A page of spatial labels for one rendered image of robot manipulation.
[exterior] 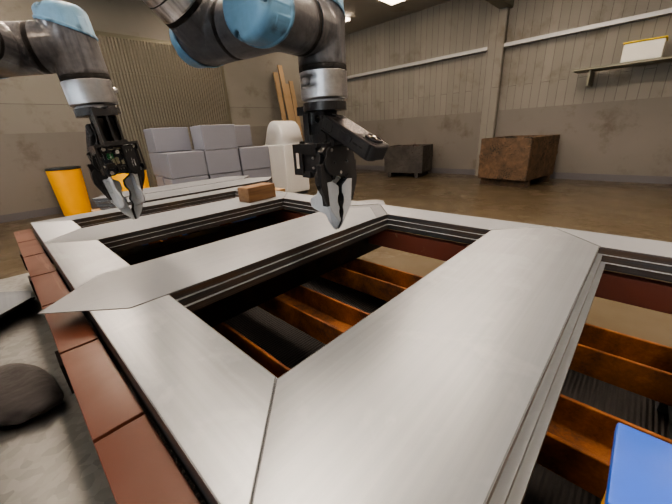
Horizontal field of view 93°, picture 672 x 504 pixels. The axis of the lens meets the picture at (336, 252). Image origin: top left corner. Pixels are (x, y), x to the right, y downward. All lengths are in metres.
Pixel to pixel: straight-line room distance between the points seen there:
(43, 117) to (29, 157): 0.68
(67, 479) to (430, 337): 0.47
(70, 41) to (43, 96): 6.56
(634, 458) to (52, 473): 0.59
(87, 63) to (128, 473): 0.62
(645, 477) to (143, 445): 0.34
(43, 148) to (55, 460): 6.76
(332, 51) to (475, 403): 0.48
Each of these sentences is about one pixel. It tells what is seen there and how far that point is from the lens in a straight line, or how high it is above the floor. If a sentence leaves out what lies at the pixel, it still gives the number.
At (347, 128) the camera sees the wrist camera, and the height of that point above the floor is 1.06.
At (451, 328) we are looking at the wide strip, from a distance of 0.38.
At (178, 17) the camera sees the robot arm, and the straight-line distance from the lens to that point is 0.55.
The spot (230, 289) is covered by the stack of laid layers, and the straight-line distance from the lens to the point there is 0.56.
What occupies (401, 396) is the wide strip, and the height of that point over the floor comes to 0.85.
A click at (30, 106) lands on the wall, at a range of 7.27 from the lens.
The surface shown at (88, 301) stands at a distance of 0.58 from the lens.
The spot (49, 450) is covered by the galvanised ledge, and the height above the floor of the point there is 0.68.
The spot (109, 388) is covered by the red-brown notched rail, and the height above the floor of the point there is 0.83.
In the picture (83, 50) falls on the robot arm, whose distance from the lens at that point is 0.75.
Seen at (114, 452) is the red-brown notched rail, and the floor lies 0.83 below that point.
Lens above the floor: 1.06
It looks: 21 degrees down
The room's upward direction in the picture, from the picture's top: 3 degrees counter-clockwise
